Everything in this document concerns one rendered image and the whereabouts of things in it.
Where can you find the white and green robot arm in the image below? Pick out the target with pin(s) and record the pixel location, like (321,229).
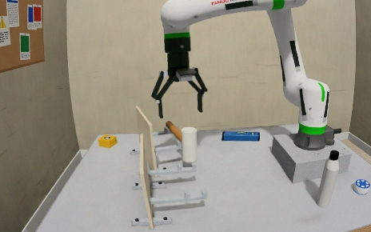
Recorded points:
(312,97)

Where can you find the blue spirit level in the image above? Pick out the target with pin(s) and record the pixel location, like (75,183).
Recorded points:
(240,136)

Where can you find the white bottle with black cap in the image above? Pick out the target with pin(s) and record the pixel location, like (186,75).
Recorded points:
(328,179)

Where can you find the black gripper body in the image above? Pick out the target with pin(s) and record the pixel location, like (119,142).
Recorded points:
(175,61)

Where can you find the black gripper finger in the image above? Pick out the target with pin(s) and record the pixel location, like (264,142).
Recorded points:
(158,99)
(201,92)

